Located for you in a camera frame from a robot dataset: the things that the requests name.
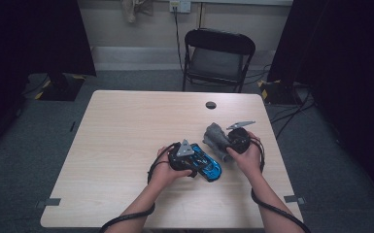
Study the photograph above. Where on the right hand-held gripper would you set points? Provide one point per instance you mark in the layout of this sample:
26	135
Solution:
239	140

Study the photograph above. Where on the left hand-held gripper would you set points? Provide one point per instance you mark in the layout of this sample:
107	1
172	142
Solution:
183	158

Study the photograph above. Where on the grey cloth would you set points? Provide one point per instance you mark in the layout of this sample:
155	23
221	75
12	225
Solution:
216	137

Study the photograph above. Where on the blue toy car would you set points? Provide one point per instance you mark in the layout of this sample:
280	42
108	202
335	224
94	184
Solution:
211	170

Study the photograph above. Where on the person's right hand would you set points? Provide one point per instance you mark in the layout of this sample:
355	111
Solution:
251	160

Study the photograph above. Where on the person's left hand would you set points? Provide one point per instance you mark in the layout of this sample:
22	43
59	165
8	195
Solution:
163	173

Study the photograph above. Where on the black table grommet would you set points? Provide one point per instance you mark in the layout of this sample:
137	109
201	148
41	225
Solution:
210	105

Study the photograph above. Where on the black stand base yellow tape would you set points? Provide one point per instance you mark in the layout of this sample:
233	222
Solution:
277	92
61	89

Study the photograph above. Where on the grey tape strip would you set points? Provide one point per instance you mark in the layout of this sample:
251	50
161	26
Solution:
293	199
50	202

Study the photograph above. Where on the black folding chair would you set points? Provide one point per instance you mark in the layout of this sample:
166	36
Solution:
215	61

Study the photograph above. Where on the small black floor strip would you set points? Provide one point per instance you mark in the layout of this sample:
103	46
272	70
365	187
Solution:
73	126

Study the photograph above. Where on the dark curtain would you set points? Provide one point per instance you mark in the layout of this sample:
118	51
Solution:
29	39
343	64

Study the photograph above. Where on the beige hanging bag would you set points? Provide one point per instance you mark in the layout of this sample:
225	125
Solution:
132	8

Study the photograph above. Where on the white wall socket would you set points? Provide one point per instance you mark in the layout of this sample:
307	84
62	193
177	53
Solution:
180	6

